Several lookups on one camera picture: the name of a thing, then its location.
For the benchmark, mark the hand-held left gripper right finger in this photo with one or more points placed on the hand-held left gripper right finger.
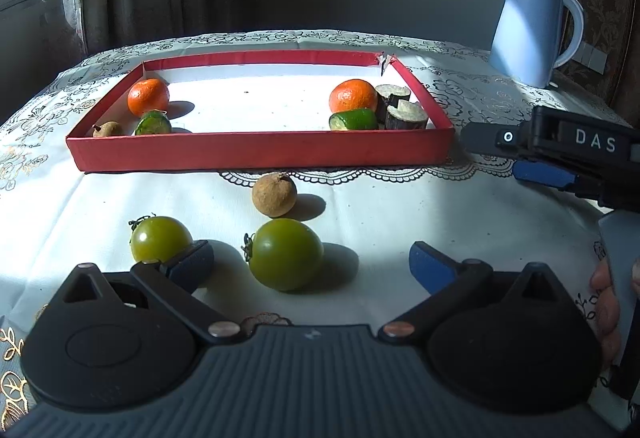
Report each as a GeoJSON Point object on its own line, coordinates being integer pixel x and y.
{"type": "Point", "coordinates": [431, 265]}

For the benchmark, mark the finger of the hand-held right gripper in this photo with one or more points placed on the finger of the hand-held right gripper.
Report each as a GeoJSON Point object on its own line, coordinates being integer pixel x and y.
{"type": "Point", "coordinates": [542, 174]}
{"type": "Point", "coordinates": [492, 138]}

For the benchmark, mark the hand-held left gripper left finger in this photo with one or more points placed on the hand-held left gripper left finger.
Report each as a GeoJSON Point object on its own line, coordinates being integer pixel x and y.
{"type": "Point", "coordinates": [192, 262]}

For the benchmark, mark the small green tomato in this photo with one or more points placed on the small green tomato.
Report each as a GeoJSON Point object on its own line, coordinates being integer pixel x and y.
{"type": "Point", "coordinates": [161, 238]}

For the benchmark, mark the large green tomato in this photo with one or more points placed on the large green tomato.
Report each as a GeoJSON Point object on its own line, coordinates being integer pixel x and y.
{"type": "Point", "coordinates": [286, 254]}

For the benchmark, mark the large brown longan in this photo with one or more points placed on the large brown longan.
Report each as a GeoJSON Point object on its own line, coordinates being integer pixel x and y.
{"type": "Point", "coordinates": [274, 194]}

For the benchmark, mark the long green cucumber piece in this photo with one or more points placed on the long green cucumber piece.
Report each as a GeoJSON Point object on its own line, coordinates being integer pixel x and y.
{"type": "Point", "coordinates": [353, 120]}

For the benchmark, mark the small green cucumber piece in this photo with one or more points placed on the small green cucumber piece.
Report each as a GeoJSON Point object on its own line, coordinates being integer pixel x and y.
{"type": "Point", "coordinates": [153, 123]}

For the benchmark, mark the large orange tangerine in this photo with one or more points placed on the large orange tangerine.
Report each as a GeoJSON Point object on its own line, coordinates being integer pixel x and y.
{"type": "Point", "coordinates": [353, 97]}

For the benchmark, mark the small brown longan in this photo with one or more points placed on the small brown longan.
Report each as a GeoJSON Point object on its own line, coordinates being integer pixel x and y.
{"type": "Point", "coordinates": [106, 130]}

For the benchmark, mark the red cardboard box tray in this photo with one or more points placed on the red cardboard box tray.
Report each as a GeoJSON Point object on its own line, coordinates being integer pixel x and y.
{"type": "Point", "coordinates": [260, 118]}

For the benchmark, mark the small orange tangerine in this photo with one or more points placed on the small orange tangerine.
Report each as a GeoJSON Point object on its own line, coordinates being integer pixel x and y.
{"type": "Point", "coordinates": [148, 97]}

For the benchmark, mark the light blue electric kettle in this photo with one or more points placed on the light blue electric kettle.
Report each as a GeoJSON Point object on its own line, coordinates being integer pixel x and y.
{"type": "Point", "coordinates": [530, 33]}

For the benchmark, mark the white wall switch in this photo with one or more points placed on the white wall switch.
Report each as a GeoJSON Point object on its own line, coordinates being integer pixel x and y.
{"type": "Point", "coordinates": [592, 56]}

